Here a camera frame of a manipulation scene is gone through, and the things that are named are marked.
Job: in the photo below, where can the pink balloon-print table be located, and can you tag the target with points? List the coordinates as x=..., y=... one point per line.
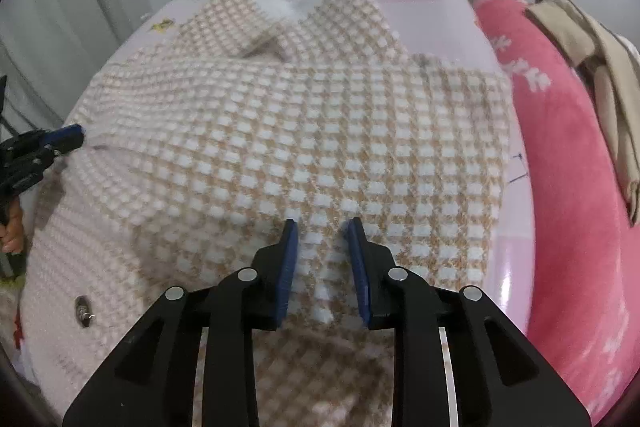
x=510, y=257

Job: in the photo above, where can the white curtain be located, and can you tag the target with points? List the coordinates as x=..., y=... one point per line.
x=60, y=32

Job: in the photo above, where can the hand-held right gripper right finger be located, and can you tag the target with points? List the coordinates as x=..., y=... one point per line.
x=359, y=272

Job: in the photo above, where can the beige white checked coat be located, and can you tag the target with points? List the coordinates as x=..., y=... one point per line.
x=300, y=132

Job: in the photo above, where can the beige garment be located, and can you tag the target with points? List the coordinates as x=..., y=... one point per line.
x=600, y=72

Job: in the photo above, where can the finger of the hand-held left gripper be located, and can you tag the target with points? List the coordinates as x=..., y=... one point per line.
x=65, y=136

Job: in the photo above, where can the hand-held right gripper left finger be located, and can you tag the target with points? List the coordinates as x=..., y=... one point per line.
x=287, y=267

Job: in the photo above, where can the person's left hand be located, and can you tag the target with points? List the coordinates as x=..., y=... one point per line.
x=12, y=232

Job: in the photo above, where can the pink floral blanket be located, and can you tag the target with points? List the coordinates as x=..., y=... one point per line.
x=575, y=207

